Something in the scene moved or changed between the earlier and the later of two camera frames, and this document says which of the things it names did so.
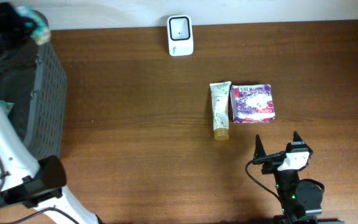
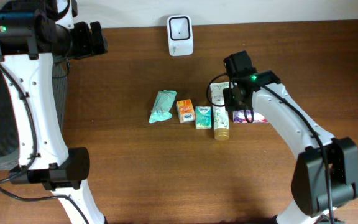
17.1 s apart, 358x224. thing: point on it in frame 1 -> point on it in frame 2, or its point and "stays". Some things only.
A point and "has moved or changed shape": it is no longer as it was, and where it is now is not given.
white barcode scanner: (180, 35) stays
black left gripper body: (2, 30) -> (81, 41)
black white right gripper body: (271, 167) -> (231, 98)
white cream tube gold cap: (220, 94) stays
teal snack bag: (41, 32) has moved or changed shape
